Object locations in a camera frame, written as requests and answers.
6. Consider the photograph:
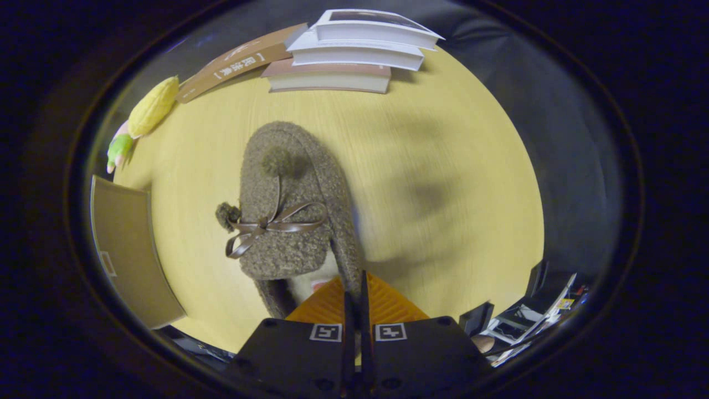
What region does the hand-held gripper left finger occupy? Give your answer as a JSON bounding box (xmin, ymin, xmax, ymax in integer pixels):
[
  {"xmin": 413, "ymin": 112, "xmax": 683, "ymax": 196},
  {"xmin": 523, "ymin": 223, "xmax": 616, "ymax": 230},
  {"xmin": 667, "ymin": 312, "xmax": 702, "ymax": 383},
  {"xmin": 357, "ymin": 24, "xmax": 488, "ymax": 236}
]
[{"xmin": 224, "ymin": 275, "xmax": 356, "ymax": 398}]

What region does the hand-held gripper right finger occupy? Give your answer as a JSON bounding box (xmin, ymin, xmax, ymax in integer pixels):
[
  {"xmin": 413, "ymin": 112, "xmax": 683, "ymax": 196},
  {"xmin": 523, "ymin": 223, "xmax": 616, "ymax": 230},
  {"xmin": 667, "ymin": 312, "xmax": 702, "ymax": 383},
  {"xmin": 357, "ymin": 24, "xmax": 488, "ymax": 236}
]
[{"xmin": 360, "ymin": 270, "xmax": 495, "ymax": 398}]

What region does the brown fuzzy shoe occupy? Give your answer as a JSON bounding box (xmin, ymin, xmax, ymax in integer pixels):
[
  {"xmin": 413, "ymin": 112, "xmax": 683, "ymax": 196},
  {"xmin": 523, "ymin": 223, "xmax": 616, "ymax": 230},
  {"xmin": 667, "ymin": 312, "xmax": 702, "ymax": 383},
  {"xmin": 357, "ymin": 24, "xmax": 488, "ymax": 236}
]
[{"xmin": 215, "ymin": 121, "xmax": 364, "ymax": 320}]

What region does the brown storage box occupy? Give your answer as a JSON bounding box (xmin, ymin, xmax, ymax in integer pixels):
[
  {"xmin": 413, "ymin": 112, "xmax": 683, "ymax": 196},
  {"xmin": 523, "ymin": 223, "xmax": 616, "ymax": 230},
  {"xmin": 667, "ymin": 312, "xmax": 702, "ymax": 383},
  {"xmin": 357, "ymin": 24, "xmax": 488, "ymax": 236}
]
[{"xmin": 90, "ymin": 175, "xmax": 187, "ymax": 330}]

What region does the small black box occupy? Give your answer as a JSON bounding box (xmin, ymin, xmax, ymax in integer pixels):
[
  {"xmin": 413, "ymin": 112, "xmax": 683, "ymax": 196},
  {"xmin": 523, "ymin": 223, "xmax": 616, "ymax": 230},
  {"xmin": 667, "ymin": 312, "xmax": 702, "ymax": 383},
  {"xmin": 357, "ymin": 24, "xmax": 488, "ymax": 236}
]
[{"xmin": 459, "ymin": 301, "xmax": 495, "ymax": 337}]

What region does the pile of papers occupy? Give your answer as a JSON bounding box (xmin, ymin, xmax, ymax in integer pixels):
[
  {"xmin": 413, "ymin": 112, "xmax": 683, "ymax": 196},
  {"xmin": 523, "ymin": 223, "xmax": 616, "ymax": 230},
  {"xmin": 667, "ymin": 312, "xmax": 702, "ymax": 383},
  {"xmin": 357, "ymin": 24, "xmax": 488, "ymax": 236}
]
[{"xmin": 481, "ymin": 270, "xmax": 590, "ymax": 367}]

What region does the yellow corn toy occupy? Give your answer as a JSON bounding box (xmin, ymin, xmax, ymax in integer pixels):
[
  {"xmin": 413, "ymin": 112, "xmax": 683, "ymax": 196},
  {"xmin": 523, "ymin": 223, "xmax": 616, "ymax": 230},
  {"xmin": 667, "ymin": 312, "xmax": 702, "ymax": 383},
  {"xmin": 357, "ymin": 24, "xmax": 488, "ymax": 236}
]
[{"xmin": 106, "ymin": 75, "xmax": 181, "ymax": 174}]

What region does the brown book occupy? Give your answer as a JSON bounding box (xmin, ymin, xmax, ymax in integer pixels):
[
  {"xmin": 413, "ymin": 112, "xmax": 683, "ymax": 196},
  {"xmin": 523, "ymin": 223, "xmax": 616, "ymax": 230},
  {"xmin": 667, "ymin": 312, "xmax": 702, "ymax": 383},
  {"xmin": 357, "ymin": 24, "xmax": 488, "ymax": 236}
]
[{"xmin": 176, "ymin": 23, "xmax": 309, "ymax": 104}]

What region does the plain white book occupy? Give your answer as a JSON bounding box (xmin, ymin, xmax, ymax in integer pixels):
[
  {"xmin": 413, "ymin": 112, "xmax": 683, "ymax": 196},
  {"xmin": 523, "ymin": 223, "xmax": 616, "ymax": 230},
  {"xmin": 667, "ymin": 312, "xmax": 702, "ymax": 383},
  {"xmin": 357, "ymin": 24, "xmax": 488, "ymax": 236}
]
[{"xmin": 285, "ymin": 29, "xmax": 426, "ymax": 72}]

